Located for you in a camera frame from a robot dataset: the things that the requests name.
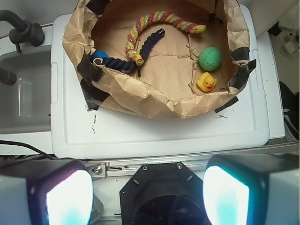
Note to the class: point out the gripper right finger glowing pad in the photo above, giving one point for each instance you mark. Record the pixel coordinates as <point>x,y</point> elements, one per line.
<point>252,189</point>

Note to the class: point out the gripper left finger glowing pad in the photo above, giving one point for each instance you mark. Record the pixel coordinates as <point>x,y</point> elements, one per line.
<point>45,192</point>

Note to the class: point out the yellow rubber duck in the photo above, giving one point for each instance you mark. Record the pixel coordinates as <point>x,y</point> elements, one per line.
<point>206,82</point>

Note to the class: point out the white plastic lid tray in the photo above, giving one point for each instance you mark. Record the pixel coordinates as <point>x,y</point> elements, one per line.
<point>78,132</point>

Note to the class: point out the brown paper bag bin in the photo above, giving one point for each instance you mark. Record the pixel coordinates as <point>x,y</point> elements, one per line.
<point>165,86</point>

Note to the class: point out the green rubber ball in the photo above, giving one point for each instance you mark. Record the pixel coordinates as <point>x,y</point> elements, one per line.
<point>210,59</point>

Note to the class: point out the blue plastic toy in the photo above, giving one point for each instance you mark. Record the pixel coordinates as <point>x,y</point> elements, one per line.
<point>98,54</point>

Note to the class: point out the dark grey faucet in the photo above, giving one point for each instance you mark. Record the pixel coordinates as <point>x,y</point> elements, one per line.
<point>24,31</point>

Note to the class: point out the aluminium extrusion rail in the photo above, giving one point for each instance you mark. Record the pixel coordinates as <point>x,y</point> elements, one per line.
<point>100,169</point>

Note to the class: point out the black octagonal mount plate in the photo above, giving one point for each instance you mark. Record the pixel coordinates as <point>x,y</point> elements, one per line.
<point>163,194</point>

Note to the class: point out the navy blue rope toy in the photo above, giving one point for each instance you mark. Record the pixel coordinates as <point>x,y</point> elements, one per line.
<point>137,59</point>

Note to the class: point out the multicolour twisted rope toy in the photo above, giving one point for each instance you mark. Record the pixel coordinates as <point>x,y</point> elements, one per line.
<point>158,17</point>

